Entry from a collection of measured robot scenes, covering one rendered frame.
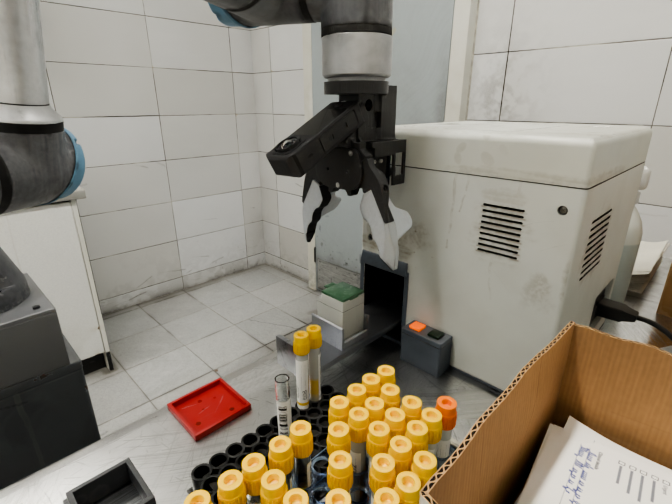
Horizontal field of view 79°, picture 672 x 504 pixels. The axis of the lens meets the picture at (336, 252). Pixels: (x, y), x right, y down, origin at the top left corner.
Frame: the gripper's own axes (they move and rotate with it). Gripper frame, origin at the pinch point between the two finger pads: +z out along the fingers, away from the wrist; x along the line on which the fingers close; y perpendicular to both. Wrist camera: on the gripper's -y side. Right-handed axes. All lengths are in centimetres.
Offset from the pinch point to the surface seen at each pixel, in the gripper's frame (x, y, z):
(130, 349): 171, 18, 102
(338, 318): -1.3, -2.2, 7.2
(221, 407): 3.4, -16.5, 14.8
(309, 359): -4.9, -10.2, 7.4
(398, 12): 95, 134, -56
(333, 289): 0.8, -0.9, 4.4
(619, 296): -23, 45, 13
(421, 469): -22.7, -16.5, 3.6
